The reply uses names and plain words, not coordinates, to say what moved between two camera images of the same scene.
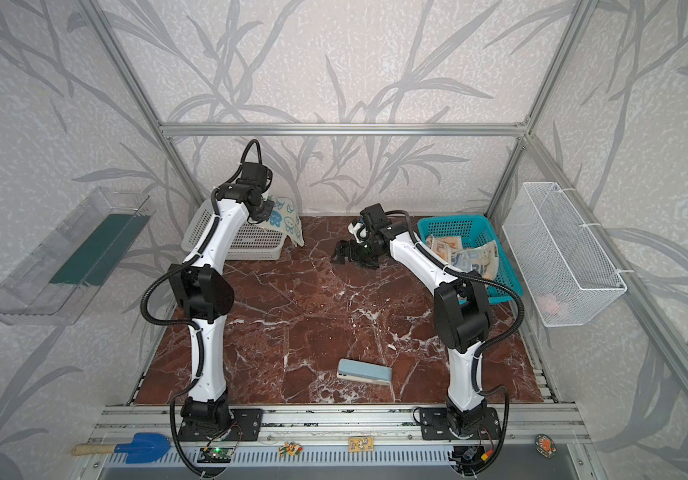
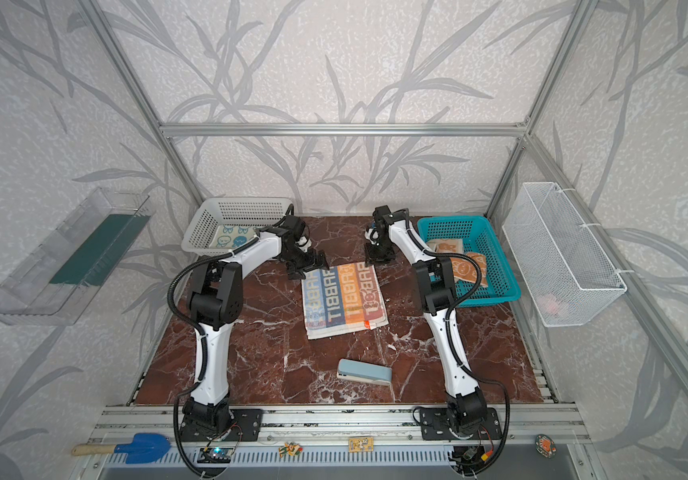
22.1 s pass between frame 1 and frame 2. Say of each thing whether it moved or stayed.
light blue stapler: stayed
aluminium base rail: stayed
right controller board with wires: stayed
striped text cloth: moved
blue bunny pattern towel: moved
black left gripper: moved
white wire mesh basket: stayed
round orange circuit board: stayed
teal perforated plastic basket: stayed
